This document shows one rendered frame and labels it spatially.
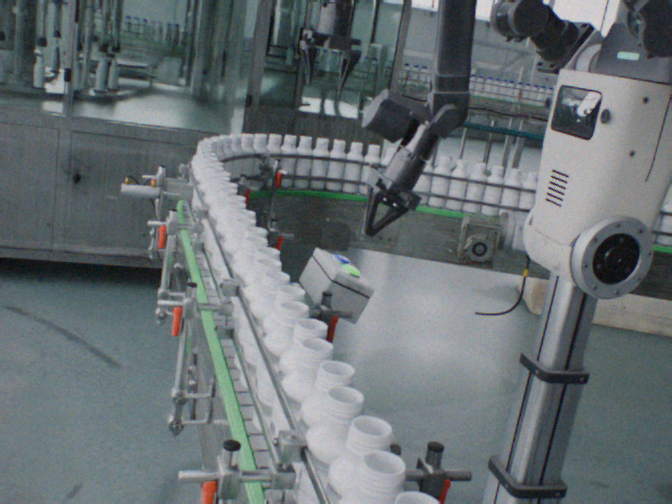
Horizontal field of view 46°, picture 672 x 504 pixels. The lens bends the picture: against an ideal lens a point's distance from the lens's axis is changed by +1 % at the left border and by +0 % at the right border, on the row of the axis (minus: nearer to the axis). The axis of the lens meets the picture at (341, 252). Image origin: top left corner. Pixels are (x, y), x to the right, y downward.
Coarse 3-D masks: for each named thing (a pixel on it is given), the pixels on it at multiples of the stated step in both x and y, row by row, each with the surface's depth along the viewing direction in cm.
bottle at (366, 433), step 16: (368, 416) 70; (352, 432) 67; (368, 432) 70; (384, 432) 69; (352, 448) 67; (368, 448) 67; (384, 448) 67; (336, 464) 69; (352, 464) 67; (336, 480) 67; (352, 480) 67; (336, 496) 68
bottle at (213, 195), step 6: (216, 180) 163; (222, 180) 163; (228, 180) 164; (210, 186) 164; (216, 186) 163; (210, 192) 165; (216, 192) 164; (204, 198) 165; (210, 198) 164; (216, 198) 163; (210, 204) 163; (204, 222) 165; (204, 234) 165; (204, 240) 166
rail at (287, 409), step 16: (192, 176) 188; (208, 256) 150; (224, 256) 129; (240, 288) 114; (240, 304) 111; (256, 336) 98; (240, 352) 109; (272, 368) 89; (272, 384) 87; (256, 400) 96; (288, 416) 79; (272, 448) 85; (304, 448) 73; (304, 464) 72; (320, 480) 68; (320, 496) 67
